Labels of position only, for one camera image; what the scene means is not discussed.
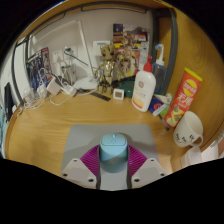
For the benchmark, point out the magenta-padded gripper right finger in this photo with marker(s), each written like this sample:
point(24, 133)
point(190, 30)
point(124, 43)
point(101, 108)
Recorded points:
point(150, 170)

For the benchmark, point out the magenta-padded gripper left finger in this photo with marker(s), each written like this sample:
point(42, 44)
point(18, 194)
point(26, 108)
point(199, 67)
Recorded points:
point(76, 170)

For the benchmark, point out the light blue computer mouse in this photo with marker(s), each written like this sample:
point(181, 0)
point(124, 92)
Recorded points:
point(113, 151)

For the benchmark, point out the grey mouse pad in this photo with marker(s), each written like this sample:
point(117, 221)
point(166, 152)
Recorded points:
point(83, 136)

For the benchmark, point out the small clear plastic cup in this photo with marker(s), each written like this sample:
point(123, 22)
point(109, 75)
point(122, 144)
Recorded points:
point(191, 156)

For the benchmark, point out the white mug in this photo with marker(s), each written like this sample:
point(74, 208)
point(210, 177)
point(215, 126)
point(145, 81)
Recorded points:
point(186, 130)

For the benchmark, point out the small blue box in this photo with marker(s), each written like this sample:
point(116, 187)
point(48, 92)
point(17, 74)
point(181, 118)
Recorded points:
point(158, 106)

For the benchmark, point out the black ruler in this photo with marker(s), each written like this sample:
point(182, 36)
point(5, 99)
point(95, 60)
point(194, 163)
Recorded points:
point(100, 96)

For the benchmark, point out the red chips can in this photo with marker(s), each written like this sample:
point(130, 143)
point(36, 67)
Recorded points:
point(183, 98)

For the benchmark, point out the white red-capped lotion bottle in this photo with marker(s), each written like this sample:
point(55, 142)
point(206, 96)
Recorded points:
point(143, 88)

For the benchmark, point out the small white clock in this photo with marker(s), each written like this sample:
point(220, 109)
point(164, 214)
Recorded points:
point(118, 94)

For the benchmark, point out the dark green round container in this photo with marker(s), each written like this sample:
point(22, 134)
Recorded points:
point(127, 90)

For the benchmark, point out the white power strip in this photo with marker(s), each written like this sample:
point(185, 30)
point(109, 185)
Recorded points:
point(61, 87)

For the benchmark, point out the white charger block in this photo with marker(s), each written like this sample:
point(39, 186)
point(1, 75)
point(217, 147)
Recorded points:
point(41, 90)

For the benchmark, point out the white desk lamp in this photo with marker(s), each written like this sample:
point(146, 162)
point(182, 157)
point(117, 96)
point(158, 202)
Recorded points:
point(85, 83)

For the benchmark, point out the clear plastic jar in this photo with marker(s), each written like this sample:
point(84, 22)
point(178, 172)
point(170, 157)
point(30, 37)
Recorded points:
point(28, 95)

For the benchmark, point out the black backpack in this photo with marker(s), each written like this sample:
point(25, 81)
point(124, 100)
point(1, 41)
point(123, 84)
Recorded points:
point(9, 101)

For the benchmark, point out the blue spray bottle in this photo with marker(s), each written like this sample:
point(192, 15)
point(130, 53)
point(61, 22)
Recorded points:
point(160, 71)

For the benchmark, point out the blue robot model box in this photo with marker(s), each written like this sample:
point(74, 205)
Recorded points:
point(37, 66)

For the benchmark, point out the white wall socket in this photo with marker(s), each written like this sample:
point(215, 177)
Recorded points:
point(71, 53)
point(57, 56)

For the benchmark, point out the white wall box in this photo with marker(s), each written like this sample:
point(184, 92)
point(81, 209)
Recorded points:
point(101, 44)

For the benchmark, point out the colourful wall poster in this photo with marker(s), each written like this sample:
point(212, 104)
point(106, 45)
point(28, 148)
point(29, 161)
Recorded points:
point(140, 36)

